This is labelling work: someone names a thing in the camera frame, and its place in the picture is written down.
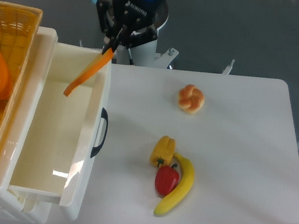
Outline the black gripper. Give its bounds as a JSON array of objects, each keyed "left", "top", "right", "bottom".
[{"left": 96, "top": 0, "right": 165, "bottom": 54}]

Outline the knotted bread roll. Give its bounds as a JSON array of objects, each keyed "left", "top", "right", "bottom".
[{"left": 178, "top": 84, "right": 205, "bottom": 115}]

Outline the open upper white drawer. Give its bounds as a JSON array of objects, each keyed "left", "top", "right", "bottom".
[{"left": 4, "top": 35, "right": 116, "bottom": 224}]

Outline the white plastic drawer cabinet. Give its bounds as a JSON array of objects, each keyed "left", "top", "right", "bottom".
[{"left": 0, "top": 27, "right": 58, "bottom": 224}]

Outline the yellow woven basket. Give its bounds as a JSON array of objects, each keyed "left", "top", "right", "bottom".
[{"left": 0, "top": 1, "right": 42, "bottom": 141}]

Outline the yellow bell pepper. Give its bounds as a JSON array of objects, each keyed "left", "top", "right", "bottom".
[{"left": 149, "top": 136, "right": 176, "bottom": 168}]

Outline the red bell pepper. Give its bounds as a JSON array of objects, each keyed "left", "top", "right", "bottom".
[{"left": 154, "top": 163, "right": 180, "bottom": 196}]

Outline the yellow banana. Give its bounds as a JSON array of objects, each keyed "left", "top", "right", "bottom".
[{"left": 153, "top": 152, "right": 195, "bottom": 216}]

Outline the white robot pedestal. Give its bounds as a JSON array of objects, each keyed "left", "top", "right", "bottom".
[{"left": 112, "top": 2, "right": 180, "bottom": 69}]

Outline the black drawer handle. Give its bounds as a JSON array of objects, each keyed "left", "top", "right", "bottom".
[{"left": 90, "top": 108, "right": 109, "bottom": 158}]

